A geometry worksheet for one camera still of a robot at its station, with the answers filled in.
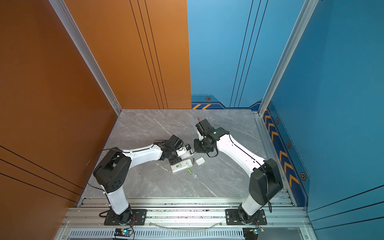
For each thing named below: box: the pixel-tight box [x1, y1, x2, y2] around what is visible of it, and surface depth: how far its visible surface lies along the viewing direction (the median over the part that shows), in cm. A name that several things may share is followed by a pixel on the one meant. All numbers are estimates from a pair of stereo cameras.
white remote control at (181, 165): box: [170, 159, 193, 173], surface depth 91 cm
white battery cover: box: [195, 157, 206, 166], surface depth 94 cm
